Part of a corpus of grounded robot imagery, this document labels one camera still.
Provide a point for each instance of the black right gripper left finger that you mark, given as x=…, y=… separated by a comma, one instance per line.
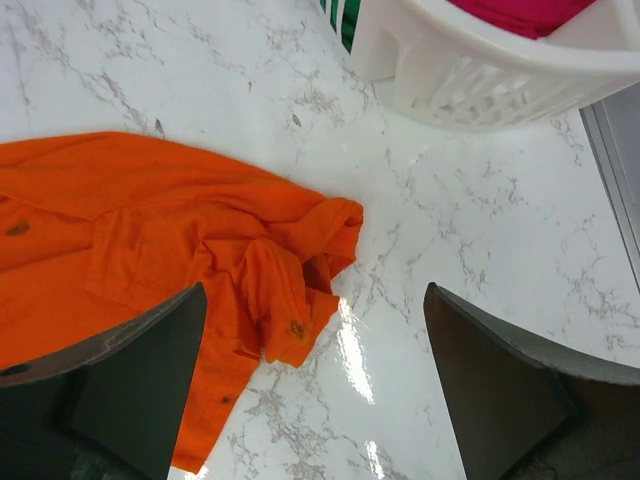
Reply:
x=108, y=407

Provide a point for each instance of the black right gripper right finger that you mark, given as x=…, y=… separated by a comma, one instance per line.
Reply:
x=525, y=407

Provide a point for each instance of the orange t shirt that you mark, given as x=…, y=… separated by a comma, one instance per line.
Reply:
x=98, y=228

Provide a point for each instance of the white plastic laundry basket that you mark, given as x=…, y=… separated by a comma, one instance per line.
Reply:
x=440, y=65

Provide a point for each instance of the magenta t shirt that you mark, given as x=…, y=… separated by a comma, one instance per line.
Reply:
x=532, y=19

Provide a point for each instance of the green t shirt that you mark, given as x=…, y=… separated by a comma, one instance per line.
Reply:
x=342, y=16

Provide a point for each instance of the aluminium rail frame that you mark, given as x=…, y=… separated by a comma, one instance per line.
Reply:
x=612, y=126

